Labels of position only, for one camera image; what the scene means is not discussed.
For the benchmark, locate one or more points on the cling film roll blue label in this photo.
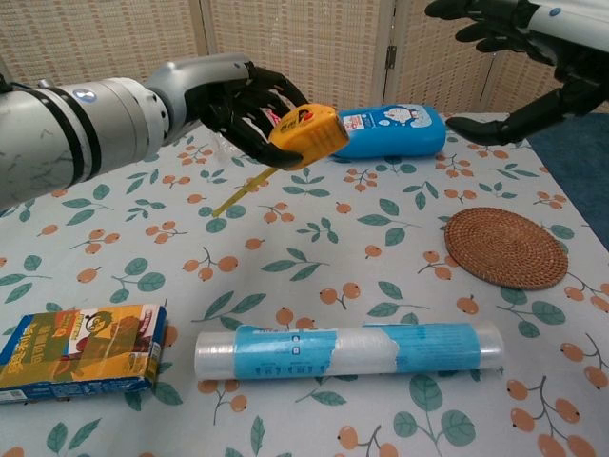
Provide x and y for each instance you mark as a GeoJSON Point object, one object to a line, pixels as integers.
{"type": "Point", "coordinates": [347, 352]}

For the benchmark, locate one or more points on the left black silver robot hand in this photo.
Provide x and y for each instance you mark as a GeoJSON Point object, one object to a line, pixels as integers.
{"type": "Point", "coordinates": [209, 90]}

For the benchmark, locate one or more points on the blue yellow snack box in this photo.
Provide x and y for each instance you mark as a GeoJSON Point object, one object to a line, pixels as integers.
{"type": "Point", "coordinates": [81, 352]}

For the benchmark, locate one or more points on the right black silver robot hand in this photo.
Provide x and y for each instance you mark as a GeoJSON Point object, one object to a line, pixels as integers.
{"type": "Point", "coordinates": [583, 85]}

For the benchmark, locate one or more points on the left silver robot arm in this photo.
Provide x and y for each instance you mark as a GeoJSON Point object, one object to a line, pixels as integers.
{"type": "Point", "coordinates": [71, 133]}

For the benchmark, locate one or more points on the dark blue table cover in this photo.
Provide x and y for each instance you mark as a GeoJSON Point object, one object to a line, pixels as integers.
{"type": "Point", "coordinates": [583, 162]}

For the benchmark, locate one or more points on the yellow tape measure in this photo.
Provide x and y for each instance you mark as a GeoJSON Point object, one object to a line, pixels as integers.
{"type": "Point", "coordinates": [314, 135]}

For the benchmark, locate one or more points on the woven folding screen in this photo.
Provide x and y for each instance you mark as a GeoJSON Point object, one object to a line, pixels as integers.
{"type": "Point", "coordinates": [323, 47]}

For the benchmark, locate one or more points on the floral printed tablecloth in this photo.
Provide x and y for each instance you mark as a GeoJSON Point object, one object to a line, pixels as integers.
{"type": "Point", "coordinates": [333, 266]}

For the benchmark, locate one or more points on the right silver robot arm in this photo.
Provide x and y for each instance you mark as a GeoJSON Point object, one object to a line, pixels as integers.
{"type": "Point", "coordinates": [575, 21]}

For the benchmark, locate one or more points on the blue pump detergent bottle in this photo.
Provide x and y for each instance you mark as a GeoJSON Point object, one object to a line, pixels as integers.
{"type": "Point", "coordinates": [395, 131]}

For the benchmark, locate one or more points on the round woven brown coaster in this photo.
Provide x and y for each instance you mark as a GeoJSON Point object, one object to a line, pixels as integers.
{"type": "Point", "coordinates": [506, 247]}

